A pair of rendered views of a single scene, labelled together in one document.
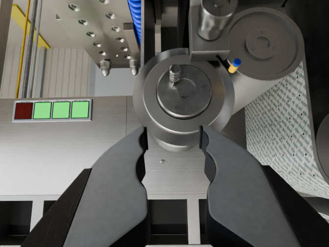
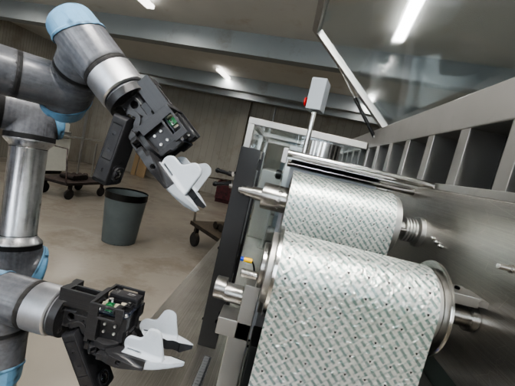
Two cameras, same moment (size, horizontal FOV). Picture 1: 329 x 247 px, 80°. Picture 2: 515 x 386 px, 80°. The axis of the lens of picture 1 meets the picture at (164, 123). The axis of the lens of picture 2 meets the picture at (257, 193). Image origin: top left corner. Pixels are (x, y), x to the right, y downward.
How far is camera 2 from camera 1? 55 cm
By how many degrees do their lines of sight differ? 94
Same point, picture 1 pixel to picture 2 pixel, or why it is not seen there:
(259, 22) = not seen: hidden behind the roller
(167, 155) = (500, 276)
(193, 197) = (494, 192)
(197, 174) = (475, 228)
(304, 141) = (290, 213)
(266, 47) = not seen: hidden behind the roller
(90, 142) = not seen: outside the picture
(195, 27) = (241, 302)
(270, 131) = (330, 235)
